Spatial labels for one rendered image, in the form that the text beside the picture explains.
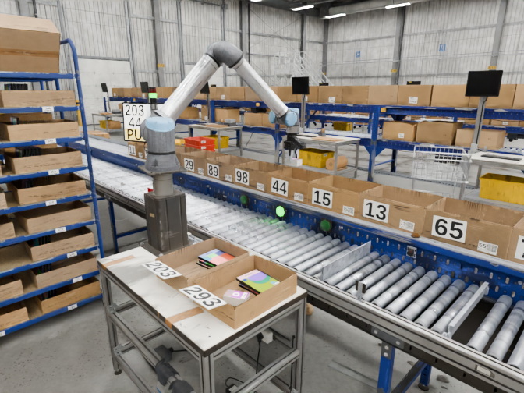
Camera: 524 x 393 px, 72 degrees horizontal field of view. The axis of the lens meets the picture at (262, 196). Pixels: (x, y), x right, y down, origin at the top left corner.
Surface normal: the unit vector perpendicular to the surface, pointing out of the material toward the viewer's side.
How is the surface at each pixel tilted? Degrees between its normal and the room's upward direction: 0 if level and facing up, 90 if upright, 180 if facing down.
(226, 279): 88
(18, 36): 123
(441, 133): 90
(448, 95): 90
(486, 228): 90
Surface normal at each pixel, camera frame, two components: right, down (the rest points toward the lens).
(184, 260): 0.72, 0.17
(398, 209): -0.71, 0.21
